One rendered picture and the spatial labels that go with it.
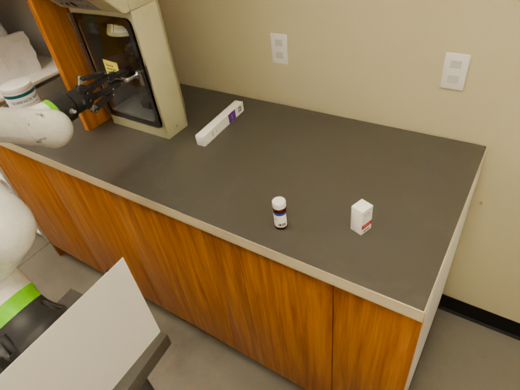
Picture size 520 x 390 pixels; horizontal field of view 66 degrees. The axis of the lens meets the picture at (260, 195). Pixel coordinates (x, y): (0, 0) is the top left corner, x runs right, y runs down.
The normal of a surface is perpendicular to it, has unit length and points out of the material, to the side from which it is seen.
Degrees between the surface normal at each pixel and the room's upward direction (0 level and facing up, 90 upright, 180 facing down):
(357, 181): 0
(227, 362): 0
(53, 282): 0
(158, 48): 90
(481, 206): 90
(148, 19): 90
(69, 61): 90
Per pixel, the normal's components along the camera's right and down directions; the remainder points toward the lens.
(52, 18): 0.84, 0.29
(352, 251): -0.11, -0.76
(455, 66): -0.54, 0.59
